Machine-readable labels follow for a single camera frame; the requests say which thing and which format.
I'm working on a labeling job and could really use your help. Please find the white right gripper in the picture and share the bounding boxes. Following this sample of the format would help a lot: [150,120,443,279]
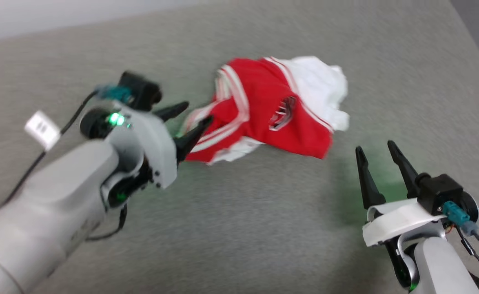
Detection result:
[356,140,448,247]

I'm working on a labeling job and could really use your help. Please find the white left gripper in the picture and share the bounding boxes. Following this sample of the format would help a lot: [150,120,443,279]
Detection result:
[80,101,213,190]

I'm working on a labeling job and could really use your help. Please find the red and white garment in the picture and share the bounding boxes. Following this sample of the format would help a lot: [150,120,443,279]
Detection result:
[180,56,350,165]

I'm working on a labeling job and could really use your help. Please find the black right camera cable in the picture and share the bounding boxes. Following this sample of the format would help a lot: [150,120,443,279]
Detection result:
[441,200,479,264]

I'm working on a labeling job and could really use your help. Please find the black camera cable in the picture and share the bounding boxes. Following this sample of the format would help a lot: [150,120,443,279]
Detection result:
[441,200,479,264]
[5,85,134,205]

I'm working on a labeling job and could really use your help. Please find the black left camera cable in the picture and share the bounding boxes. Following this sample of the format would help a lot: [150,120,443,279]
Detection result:
[5,85,134,205]

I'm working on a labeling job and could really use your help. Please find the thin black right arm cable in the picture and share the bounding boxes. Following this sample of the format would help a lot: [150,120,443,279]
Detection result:
[456,227,479,286]

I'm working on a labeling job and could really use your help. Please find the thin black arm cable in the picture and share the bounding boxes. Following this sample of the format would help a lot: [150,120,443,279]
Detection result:
[456,227,479,286]
[85,204,128,241]

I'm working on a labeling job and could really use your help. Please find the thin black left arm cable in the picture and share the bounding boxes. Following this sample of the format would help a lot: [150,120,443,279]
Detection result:
[85,204,128,241]

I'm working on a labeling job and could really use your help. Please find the white cable label tag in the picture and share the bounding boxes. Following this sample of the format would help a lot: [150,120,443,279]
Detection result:
[24,110,62,151]

